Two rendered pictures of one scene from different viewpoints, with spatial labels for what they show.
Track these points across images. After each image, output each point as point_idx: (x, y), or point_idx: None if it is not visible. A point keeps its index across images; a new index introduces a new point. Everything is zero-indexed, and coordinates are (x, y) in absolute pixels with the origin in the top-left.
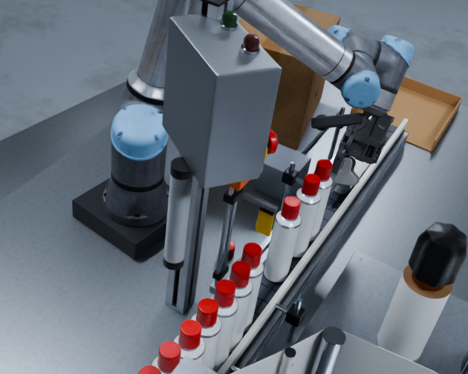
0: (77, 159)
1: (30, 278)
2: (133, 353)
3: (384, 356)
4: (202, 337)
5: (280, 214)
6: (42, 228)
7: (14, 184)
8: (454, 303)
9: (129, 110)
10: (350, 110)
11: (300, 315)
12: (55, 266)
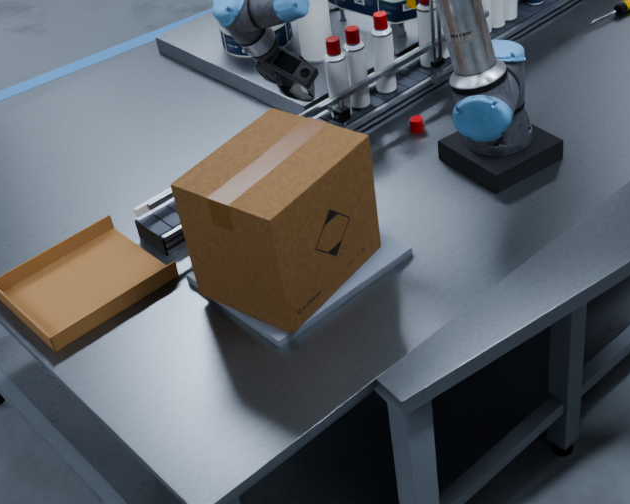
0: (562, 215)
1: (594, 113)
2: None
3: None
4: None
5: (387, 28)
6: (591, 148)
7: None
8: (252, 76)
9: (506, 51)
10: (163, 291)
11: None
12: (574, 121)
